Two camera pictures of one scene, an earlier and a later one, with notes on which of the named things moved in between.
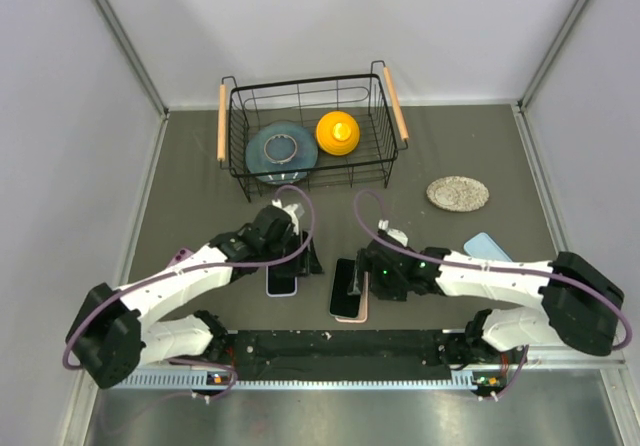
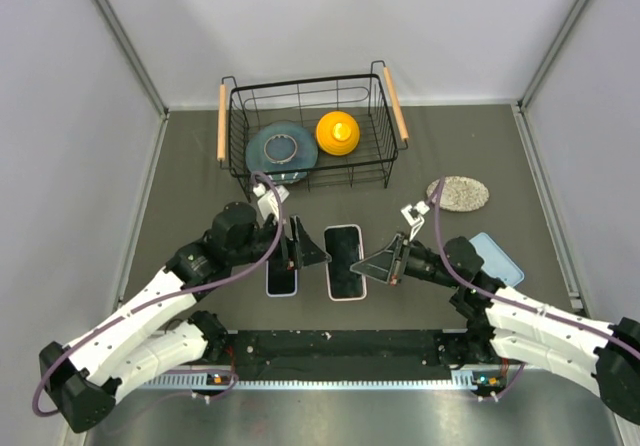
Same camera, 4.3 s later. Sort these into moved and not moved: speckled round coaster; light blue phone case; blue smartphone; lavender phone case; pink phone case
Moved: pink phone case
Not moved: blue smartphone; lavender phone case; speckled round coaster; light blue phone case
